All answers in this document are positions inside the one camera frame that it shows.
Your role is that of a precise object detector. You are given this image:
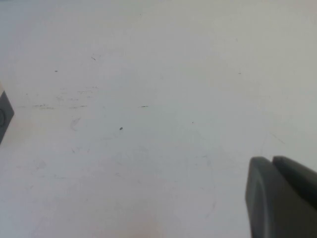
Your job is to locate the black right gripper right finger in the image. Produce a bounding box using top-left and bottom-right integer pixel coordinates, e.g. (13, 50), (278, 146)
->
(271, 155), (317, 238)

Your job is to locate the grey button control box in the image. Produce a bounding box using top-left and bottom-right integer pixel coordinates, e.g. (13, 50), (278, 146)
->
(0, 83), (15, 146)

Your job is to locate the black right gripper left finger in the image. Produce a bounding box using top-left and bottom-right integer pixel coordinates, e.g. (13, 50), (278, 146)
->
(245, 156), (283, 238)

